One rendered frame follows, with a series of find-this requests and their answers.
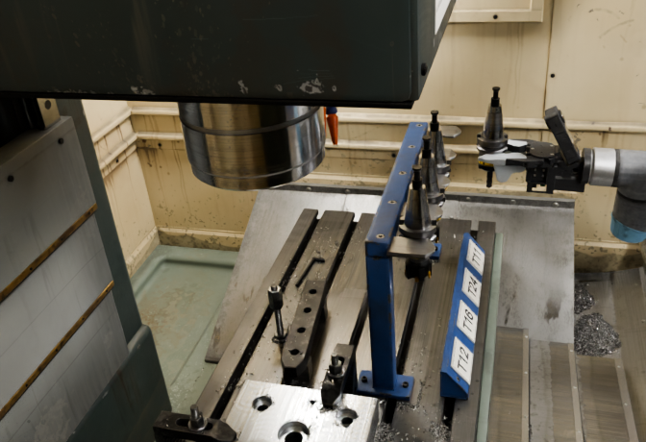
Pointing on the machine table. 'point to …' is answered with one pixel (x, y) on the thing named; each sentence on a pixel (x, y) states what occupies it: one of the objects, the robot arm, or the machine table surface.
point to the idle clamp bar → (312, 312)
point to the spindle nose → (252, 143)
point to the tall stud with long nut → (277, 309)
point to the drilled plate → (368, 422)
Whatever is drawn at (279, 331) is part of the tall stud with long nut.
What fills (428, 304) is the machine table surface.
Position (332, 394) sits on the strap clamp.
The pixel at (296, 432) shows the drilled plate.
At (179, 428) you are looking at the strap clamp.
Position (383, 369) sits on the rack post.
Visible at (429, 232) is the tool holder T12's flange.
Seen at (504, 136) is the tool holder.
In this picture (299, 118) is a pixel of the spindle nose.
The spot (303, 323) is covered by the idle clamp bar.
